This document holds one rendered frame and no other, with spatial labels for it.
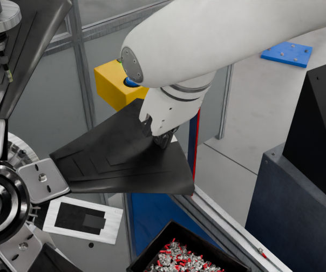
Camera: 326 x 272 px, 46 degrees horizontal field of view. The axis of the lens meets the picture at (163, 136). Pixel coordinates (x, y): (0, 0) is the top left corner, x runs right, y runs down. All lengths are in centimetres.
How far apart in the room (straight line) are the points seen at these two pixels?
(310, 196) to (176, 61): 67
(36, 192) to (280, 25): 44
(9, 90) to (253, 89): 241
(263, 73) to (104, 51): 179
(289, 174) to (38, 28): 68
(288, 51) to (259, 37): 299
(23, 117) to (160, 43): 113
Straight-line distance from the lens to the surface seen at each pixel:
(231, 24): 39
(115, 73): 107
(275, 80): 305
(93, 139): 72
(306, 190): 100
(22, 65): 64
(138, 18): 158
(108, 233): 81
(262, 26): 40
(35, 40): 66
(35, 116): 152
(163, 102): 58
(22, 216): 60
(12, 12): 50
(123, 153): 70
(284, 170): 103
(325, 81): 94
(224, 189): 217
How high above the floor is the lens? 166
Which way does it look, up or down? 43 degrees down
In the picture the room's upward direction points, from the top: straight up
